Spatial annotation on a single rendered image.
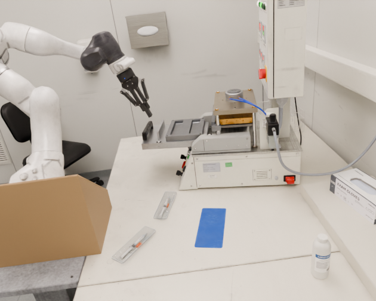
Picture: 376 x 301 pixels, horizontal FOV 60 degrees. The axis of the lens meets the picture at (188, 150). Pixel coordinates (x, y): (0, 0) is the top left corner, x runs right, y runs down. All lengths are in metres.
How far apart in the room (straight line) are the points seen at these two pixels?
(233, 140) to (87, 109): 1.92
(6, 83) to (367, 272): 1.38
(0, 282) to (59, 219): 0.30
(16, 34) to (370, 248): 1.48
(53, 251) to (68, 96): 1.96
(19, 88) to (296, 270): 1.19
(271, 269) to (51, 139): 0.91
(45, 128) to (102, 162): 1.94
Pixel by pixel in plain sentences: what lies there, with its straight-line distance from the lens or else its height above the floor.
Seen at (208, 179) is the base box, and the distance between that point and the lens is 1.45.
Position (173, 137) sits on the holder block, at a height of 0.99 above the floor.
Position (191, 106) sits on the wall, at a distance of 2.98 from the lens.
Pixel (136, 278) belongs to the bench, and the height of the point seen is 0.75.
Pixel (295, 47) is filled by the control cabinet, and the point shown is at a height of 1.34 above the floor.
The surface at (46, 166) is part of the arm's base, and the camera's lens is 1.30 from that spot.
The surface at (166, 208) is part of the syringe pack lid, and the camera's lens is 1.36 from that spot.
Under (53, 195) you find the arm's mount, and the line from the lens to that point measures 1.15.
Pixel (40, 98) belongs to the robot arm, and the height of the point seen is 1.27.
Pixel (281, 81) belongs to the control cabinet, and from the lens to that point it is 1.30.
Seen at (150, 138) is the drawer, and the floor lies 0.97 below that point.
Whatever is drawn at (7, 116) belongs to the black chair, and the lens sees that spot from 2.85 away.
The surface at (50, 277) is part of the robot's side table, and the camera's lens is 1.27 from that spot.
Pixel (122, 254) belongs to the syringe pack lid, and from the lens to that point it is 1.20.
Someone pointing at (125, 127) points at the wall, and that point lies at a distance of 3.06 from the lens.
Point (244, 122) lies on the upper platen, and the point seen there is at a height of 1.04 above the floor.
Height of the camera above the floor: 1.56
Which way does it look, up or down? 26 degrees down
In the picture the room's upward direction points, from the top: 7 degrees counter-clockwise
